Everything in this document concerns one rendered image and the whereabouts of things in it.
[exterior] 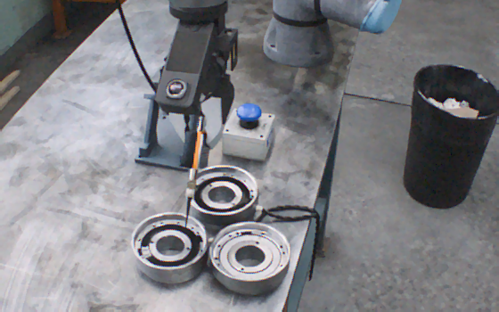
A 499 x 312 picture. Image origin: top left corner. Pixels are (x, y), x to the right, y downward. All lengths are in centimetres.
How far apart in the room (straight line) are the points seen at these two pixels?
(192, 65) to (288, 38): 56
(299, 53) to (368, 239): 92
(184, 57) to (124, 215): 31
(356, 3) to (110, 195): 55
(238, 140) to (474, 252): 125
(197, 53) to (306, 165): 36
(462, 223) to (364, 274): 45
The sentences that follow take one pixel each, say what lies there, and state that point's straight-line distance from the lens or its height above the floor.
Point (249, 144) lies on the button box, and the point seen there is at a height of 83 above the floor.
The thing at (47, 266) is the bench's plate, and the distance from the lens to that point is 85.
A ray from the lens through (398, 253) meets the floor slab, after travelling 196.
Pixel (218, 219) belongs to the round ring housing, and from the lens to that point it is 84.
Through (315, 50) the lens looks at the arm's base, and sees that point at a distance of 124.
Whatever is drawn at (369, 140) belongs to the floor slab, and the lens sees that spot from 238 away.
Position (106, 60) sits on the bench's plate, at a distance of 128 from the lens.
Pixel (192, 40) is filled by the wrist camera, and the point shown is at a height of 110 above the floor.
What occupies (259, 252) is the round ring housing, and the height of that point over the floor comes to 82.
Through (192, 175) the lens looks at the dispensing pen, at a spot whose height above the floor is 90.
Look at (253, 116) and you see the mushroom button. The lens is 95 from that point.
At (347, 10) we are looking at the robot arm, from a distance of 112.
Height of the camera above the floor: 142
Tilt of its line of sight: 38 degrees down
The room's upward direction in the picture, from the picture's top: 1 degrees clockwise
